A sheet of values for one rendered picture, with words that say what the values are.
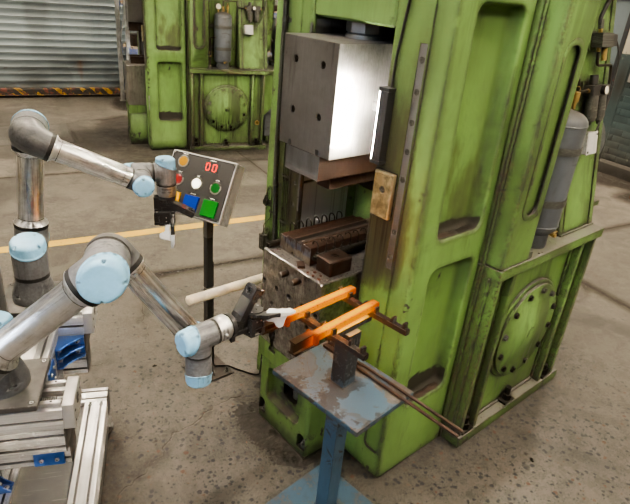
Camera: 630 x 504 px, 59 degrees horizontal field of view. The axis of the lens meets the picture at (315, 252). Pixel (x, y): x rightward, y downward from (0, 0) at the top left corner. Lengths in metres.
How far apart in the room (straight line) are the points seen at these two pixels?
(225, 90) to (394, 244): 5.02
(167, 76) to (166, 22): 0.57
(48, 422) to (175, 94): 5.41
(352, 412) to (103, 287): 0.89
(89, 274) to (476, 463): 2.03
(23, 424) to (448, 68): 1.65
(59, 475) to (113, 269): 1.19
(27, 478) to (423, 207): 1.74
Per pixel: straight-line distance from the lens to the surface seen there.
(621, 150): 8.18
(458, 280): 2.39
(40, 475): 2.44
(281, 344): 2.45
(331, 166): 2.11
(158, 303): 1.62
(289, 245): 2.30
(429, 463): 2.78
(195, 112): 6.85
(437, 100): 1.86
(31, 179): 2.20
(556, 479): 2.94
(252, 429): 2.79
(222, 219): 2.46
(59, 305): 1.49
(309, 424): 2.54
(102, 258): 1.40
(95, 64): 9.84
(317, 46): 2.03
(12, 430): 1.90
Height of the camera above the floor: 1.94
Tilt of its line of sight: 26 degrees down
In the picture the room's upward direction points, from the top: 5 degrees clockwise
